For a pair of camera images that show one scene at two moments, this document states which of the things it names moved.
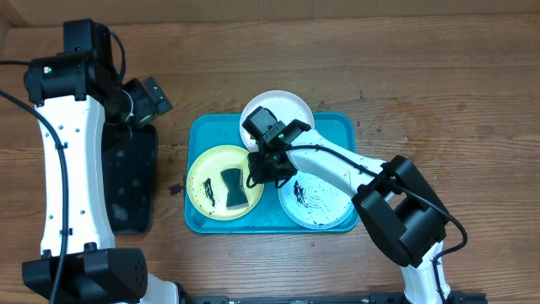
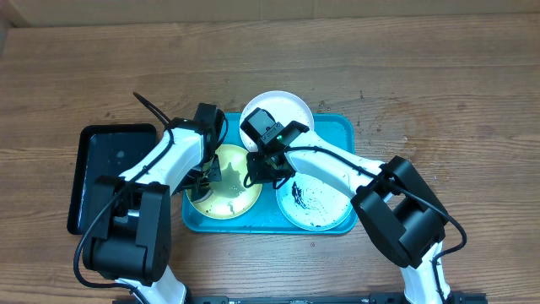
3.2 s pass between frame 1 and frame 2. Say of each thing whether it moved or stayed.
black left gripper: moved
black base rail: stayed
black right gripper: stayed
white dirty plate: stayed
